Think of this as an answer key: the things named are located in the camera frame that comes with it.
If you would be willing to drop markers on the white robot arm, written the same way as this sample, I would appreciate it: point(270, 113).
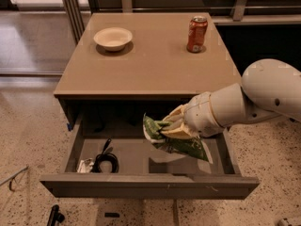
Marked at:
point(270, 89)

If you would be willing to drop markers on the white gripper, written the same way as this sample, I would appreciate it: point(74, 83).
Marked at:
point(199, 115)

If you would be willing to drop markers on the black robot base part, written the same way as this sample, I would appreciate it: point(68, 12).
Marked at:
point(55, 217)

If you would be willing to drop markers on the metal window frame post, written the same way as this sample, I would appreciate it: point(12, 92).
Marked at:
point(75, 18)

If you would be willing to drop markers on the green jalapeno chip bag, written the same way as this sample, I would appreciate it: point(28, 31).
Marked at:
point(194, 147)

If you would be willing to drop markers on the white paper bowl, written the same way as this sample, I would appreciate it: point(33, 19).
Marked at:
point(113, 39)

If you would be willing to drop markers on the open grey top drawer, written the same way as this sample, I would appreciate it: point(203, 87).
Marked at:
point(144, 171)

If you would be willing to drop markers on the crumpled white wrapper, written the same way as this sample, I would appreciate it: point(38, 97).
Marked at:
point(85, 166)

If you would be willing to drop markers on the orange soda can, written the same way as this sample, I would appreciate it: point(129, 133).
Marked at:
point(196, 34)

